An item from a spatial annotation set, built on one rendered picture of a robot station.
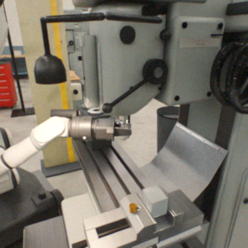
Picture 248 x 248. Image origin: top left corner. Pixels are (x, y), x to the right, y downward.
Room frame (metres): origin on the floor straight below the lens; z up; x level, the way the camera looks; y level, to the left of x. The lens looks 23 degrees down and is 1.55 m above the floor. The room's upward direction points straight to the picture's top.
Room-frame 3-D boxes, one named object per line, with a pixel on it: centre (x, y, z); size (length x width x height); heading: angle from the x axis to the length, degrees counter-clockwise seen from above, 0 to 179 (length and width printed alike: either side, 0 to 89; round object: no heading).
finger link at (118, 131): (0.64, 0.00, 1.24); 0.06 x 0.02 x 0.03; 90
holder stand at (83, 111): (1.07, 0.17, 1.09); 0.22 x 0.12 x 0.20; 30
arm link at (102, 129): (0.67, 0.09, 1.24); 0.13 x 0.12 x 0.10; 0
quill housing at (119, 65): (0.67, 0.00, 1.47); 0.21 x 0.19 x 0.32; 23
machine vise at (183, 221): (0.45, -0.06, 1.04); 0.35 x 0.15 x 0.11; 112
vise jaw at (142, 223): (0.44, -0.04, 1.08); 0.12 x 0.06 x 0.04; 22
